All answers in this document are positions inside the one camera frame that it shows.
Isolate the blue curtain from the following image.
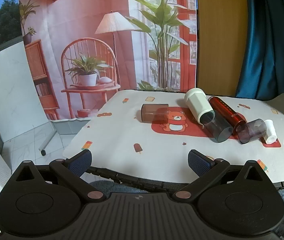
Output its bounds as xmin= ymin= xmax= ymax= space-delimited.
xmin=235 ymin=0 xmax=284 ymax=128

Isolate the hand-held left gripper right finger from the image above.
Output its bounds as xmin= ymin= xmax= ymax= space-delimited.
xmin=173 ymin=149 xmax=270 ymax=203

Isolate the red metallic cup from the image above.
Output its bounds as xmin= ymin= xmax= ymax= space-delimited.
xmin=208 ymin=96 xmax=247 ymax=136

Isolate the small white cup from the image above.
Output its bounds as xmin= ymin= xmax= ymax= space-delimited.
xmin=264 ymin=119 xmax=278 ymax=144

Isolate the wooden panel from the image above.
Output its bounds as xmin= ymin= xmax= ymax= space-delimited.
xmin=196 ymin=0 xmax=248 ymax=97

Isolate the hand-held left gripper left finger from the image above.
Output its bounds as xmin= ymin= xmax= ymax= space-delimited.
xmin=12 ymin=149 xmax=106 ymax=203

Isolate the dark grey translucent cup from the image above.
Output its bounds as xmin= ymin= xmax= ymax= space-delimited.
xmin=203 ymin=112 xmax=233 ymax=143

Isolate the purple translucent cup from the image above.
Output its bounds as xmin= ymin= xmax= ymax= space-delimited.
xmin=237 ymin=118 xmax=268 ymax=144

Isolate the printed room backdrop cloth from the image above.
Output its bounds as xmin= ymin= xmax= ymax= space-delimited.
xmin=19 ymin=0 xmax=198 ymax=121

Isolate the brown translucent cup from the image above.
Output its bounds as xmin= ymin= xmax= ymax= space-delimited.
xmin=141 ymin=103 xmax=170 ymax=125

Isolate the backdrop stand with wheel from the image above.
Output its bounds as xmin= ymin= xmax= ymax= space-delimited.
xmin=39 ymin=124 xmax=57 ymax=156

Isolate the bear printed table mat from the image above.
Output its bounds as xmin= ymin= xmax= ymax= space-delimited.
xmin=63 ymin=89 xmax=284 ymax=184

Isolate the black ribbed foam mat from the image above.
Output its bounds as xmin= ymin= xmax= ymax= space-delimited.
xmin=85 ymin=167 xmax=284 ymax=193

